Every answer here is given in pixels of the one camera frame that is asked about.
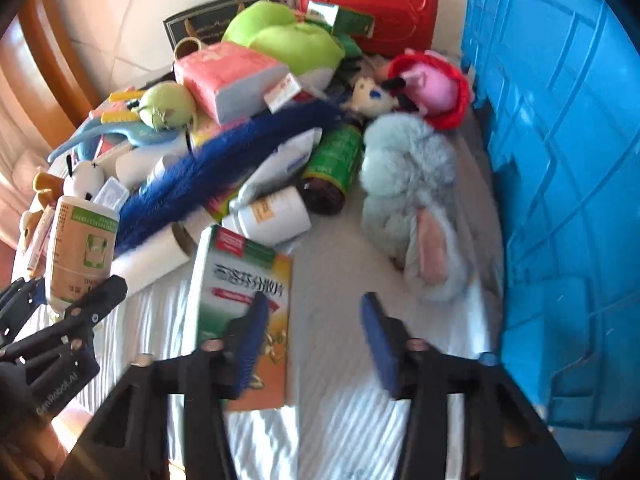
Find blue long shoehorn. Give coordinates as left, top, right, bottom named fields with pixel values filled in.
left=47, top=120, right=176, bottom=163

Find red hooded pink plush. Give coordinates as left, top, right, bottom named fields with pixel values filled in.
left=377, top=49, right=471, bottom=131

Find yellow plastic tongs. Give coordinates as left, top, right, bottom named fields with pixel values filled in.
left=100, top=90, right=146, bottom=126

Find white round plush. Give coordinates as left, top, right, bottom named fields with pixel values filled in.
left=62, top=157, right=106, bottom=201

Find small green box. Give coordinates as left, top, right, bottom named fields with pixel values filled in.
left=305, top=1, right=376, bottom=38

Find slim white pink medicine box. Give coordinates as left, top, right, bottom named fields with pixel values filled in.
left=27, top=207, right=53, bottom=268

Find green frog plush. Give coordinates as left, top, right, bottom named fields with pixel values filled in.
left=221, top=1, right=361, bottom=86

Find clear plastic floss box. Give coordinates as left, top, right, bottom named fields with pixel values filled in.
left=92, top=177, right=128, bottom=211

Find striped pale blue tablecloth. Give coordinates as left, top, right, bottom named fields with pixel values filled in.
left=10, top=50, right=506, bottom=480

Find tape roll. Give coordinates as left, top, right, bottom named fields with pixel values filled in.
left=173, top=36, right=211, bottom=61

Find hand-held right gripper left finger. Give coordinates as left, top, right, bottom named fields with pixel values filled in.
left=55, top=290, right=271, bottom=480

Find white bottle tan green label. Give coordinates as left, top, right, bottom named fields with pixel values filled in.
left=45, top=195, right=121, bottom=318

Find white lint roller refill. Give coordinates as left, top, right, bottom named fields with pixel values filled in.
left=112, top=221, right=198, bottom=293

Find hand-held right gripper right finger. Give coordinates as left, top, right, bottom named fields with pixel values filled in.
left=361, top=291, right=576, bottom=480

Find black gift box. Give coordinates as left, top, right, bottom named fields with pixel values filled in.
left=163, top=0, right=281, bottom=51

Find colourful sponge pack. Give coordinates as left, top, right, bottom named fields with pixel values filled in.
left=192, top=116, right=251, bottom=150

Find white pill bottle orange label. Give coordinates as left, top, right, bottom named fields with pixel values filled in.
left=222, top=186, right=311, bottom=246

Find white red carton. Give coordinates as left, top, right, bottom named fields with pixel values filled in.
left=262, top=72, right=303, bottom=111

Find blue feather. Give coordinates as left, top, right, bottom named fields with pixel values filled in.
left=117, top=100, right=346, bottom=256

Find white squeeze tube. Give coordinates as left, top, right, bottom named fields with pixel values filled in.
left=239, top=127, right=323, bottom=206

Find blue plastic crate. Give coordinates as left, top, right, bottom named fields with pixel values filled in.
left=460, top=0, right=640, bottom=431

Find red small suitcase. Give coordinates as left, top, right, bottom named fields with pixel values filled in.
left=299, top=0, right=441, bottom=58

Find person's left hand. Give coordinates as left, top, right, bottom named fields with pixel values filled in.
left=0, top=404, right=96, bottom=480

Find brown bottle green label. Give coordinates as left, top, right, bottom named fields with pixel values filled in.
left=300, top=122, right=366, bottom=216

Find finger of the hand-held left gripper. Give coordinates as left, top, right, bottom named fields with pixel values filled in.
left=15, top=276, right=128, bottom=366
left=0, top=279, right=48, bottom=346

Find pink tissue pack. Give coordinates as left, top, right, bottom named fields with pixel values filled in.
left=173, top=42, right=291, bottom=126

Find small white doll plush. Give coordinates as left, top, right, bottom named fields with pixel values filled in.
left=350, top=77, right=396, bottom=116

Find grey fluffy plush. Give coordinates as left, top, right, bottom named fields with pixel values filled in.
left=360, top=112, right=476, bottom=301

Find green round plush keychain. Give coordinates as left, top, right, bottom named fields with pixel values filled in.
left=137, top=82, right=197, bottom=133

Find green orange medicine box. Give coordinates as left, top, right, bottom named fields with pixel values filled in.
left=182, top=225, right=293, bottom=413

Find brown bear plush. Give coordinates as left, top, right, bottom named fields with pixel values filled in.
left=17, top=172, right=63, bottom=261

